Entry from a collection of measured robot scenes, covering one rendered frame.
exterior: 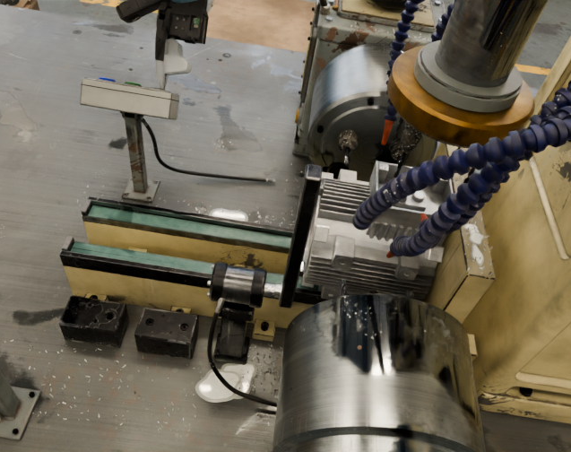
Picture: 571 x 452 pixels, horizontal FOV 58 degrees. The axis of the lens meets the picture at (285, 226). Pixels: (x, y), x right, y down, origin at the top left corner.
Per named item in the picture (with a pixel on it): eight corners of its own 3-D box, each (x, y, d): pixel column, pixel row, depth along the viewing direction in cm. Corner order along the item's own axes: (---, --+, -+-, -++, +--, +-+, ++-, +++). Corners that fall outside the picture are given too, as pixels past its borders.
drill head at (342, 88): (405, 111, 131) (439, 18, 112) (415, 216, 107) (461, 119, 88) (309, 95, 130) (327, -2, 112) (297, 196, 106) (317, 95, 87)
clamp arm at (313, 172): (296, 294, 81) (327, 166, 63) (295, 309, 79) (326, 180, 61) (274, 291, 81) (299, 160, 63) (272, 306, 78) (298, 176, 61)
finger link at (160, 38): (161, 60, 94) (167, 9, 92) (152, 58, 93) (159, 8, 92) (167, 63, 98) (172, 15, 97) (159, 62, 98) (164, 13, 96)
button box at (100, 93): (177, 120, 103) (180, 93, 102) (169, 119, 96) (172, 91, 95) (92, 106, 103) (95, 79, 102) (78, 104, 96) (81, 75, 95)
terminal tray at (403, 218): (434, 203, 87) (450, 171, 82) (439, 251, 80) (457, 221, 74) (365, 191, 87) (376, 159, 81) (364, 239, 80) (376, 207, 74)
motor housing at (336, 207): (406, 240, 101) (440, 170, 87) (410, 324, 89) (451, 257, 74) (306, 223, 101) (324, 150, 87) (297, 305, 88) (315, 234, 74)
